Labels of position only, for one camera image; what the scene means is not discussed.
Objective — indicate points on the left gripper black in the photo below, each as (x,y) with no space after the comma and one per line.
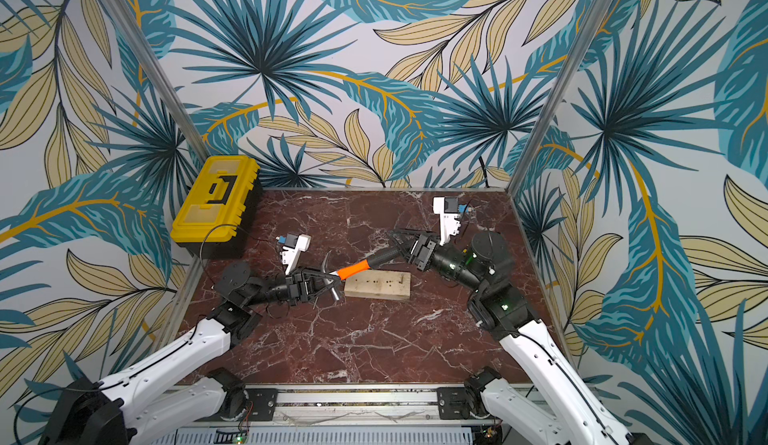
(300,287)

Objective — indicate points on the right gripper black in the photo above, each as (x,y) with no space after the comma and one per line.
(425,252)

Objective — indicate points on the claw hammer orange black handle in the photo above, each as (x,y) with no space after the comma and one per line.
(369,263)

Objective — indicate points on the wooden block with nails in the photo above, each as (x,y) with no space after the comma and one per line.
(381,285)

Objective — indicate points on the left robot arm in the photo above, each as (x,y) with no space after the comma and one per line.
(137,405)

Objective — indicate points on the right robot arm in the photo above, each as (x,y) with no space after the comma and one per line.
(574,414)

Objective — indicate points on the yellow black toolbox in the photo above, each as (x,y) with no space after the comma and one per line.
(220,206)

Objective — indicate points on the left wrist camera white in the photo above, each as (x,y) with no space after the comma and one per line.
(292,246)

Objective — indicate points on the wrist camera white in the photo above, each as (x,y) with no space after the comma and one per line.
(292,246)
(451,213)

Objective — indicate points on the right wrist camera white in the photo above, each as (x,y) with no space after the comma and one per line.
(451,213)

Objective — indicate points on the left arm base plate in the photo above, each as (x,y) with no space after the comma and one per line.
(259,405)

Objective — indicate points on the aluminium front rail frame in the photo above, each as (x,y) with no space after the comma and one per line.
(307,406)

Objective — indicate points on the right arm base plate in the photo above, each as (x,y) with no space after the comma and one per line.
(462,403)

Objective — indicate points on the left aluminium corner post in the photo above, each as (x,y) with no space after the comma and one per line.
(140,47)

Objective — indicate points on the aluminium corner post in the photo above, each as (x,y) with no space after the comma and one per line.
(140,47)
(582,41)

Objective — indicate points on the right aluminium corner post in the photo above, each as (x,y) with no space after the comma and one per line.
(582,41)

